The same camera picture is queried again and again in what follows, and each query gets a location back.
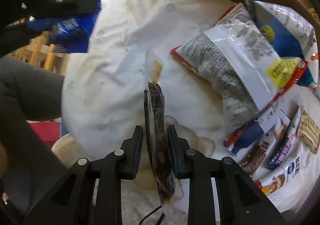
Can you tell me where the large white red-edged snack bag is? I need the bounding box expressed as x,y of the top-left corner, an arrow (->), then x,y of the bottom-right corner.
170,2 -> 310,138

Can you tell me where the red cloth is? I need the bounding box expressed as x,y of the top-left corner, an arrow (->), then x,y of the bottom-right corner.
27,121 -> 62,152

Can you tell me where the white and blue snack bag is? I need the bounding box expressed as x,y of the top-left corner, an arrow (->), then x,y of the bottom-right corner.
246,0 -> 320,91

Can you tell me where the black cable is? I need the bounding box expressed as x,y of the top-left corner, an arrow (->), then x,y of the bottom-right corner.
138,204 -> 165,225

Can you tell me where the purple snack packet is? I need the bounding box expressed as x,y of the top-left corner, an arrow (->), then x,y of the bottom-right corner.
266,105 -> 304,171

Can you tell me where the cream fleece blanket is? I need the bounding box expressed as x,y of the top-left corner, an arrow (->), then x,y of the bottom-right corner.
51,115 -> 218,225

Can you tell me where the person's grey pants leg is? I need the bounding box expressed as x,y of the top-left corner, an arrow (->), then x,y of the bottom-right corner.
0,55 -> 75,218

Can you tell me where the tan cracker packet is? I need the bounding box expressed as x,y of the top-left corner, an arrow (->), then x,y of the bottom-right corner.
296,110 -> 320,155

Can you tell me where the dark snack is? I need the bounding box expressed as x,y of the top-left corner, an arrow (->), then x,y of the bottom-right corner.
143,48 -> 177,214

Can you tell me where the white cartoon snack packet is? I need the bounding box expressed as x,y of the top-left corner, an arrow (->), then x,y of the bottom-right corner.
255,149 -> 305,197

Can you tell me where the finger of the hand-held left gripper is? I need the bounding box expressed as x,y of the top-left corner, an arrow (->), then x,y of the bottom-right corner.
0,24 -> 44,57
32,0 -> 101,20

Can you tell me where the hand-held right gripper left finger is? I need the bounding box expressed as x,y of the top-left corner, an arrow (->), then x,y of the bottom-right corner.
24,125 -> 144,225

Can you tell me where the white floral bed sheet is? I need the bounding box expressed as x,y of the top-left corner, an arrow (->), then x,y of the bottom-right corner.
61,0 -> 320,213

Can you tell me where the wooden chair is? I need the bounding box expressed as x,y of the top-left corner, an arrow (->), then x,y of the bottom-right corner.
7,31 -> 71,74

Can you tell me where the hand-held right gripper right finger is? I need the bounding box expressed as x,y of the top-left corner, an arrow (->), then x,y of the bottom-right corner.
167,124 -> 287,225

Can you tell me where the brown and white snack packet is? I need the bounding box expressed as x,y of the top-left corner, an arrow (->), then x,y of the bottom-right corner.
239,115 -> 290,175

